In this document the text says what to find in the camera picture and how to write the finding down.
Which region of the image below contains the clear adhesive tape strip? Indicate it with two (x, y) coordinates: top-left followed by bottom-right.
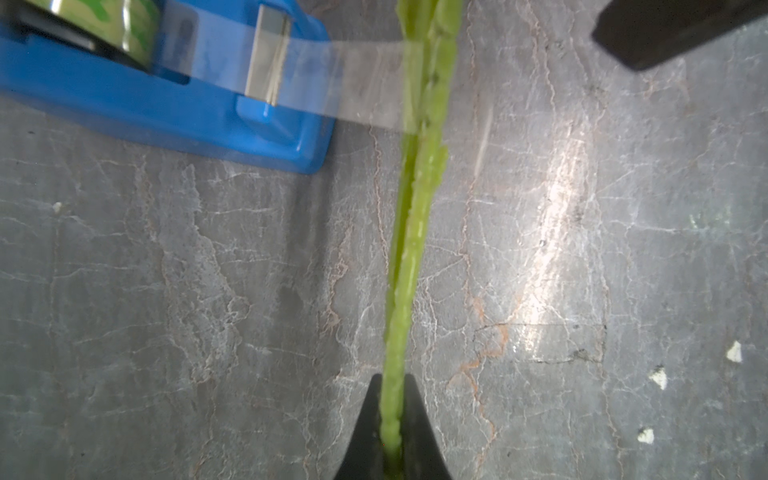
(156, 1), (417, 133)

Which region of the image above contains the pink artificial flower bouquet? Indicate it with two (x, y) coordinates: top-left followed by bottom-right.
(378, 0), (463, 479)

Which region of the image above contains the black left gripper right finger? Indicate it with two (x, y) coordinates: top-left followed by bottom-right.
(398, 373), (453, 480)

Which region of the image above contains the blue tape dispenser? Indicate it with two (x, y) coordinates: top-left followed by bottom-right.
(1, 1), (334, 173)

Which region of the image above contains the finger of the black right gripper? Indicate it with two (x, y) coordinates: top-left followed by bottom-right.
(591, 0), (767, 72)

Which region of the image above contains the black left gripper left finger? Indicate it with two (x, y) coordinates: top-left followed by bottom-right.
(334, 373), (386, 480)

